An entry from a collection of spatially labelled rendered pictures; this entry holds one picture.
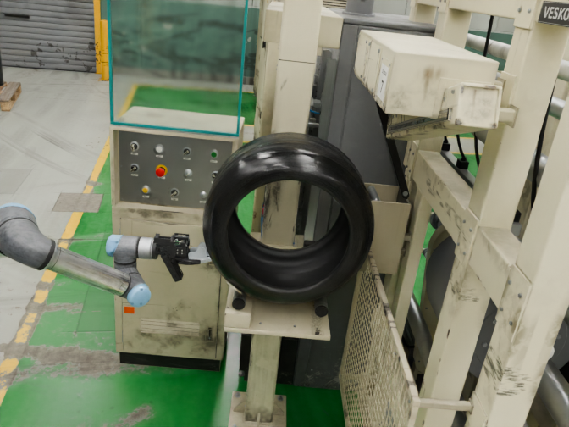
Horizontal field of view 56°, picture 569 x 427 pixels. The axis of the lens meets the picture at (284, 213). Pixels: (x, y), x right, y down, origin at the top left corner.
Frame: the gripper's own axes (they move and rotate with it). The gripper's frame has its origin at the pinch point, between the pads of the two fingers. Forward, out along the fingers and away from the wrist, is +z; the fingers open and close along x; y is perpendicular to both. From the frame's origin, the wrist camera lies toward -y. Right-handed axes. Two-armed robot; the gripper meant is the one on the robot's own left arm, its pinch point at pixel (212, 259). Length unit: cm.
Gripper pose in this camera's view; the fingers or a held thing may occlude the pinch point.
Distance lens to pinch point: 185.1
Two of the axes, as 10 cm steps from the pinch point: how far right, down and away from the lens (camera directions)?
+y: 1.0, -9.1, -4.0
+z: 9.9, 0.9, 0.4
